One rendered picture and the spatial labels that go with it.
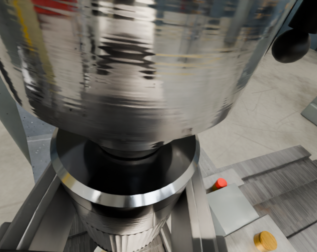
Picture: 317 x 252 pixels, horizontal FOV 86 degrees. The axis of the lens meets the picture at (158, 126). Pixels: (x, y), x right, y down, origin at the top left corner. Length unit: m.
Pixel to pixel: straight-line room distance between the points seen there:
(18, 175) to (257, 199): 1.55
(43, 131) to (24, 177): 1.18
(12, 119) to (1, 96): 0.07
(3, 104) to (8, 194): 1.15
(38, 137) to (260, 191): 0.55
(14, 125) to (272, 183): 0.69
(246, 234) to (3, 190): 1.55
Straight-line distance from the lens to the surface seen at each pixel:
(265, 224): 0.34
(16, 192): 1.61
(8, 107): 0.54
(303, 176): 0.64
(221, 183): 0.30
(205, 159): 0.40
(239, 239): 0.31
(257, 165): 0.57
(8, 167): 1.76
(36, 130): 0.49
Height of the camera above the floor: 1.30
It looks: 44 degrees down
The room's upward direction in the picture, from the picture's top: 12 degrees clockwise
